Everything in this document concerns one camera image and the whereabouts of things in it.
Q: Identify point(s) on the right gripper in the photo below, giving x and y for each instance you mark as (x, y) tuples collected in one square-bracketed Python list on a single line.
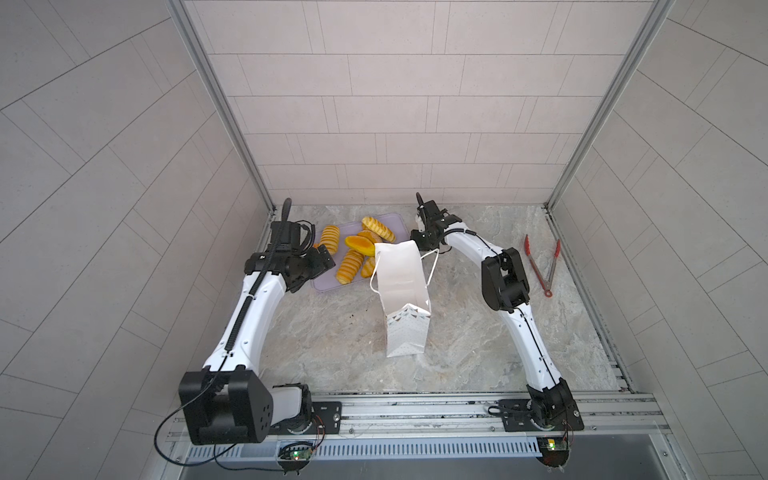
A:
[(428, 218)]

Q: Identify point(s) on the twisted fake bread top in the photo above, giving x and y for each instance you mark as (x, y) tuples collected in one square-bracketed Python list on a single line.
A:
[(374, 225)]

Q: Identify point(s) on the white cartoon paper bag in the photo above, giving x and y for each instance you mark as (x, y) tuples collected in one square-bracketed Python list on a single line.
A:
[(401, 278)]

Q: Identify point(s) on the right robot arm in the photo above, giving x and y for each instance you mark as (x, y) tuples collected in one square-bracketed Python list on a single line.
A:
[(505, 289)]

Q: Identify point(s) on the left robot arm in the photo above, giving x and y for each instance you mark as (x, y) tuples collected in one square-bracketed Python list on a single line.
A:
[(226, 402)]

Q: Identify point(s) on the striped fake bread left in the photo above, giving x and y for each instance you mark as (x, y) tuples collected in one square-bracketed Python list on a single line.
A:
[(330, 238)]

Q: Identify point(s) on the fake croissant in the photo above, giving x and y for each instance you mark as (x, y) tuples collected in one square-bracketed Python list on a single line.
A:
[(368, 267)]

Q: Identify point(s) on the left circuit board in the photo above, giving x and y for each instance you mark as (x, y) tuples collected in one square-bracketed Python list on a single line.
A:
[(301, 451)]

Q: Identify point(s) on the circuit board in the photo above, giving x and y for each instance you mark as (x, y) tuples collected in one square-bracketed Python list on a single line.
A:
[(555, 452), (301, 451)]

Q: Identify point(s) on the right circuit board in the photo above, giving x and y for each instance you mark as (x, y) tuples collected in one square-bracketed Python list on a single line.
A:
[(555, 452)]

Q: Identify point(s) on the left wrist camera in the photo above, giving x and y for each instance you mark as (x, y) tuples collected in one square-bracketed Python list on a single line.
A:
[(286, 236)]

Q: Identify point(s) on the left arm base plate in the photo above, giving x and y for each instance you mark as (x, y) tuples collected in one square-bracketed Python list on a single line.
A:
[(324, 414)]

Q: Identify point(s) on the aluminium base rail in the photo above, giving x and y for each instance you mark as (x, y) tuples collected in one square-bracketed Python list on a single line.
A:
[(462, 415)]

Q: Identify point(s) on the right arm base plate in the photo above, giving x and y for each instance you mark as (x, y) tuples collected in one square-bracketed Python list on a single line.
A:
[(520, 415)]

